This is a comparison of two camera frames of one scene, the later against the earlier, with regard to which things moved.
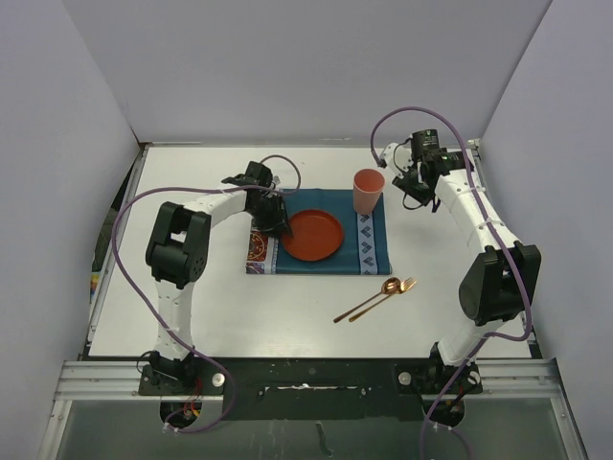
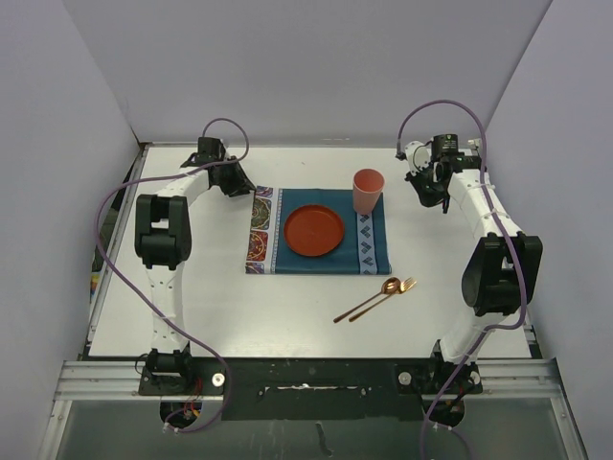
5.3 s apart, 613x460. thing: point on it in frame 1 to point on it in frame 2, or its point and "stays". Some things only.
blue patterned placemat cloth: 364,250 stays
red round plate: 317,235 stays
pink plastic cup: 367,186 stays
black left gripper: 276,223 to 239,184
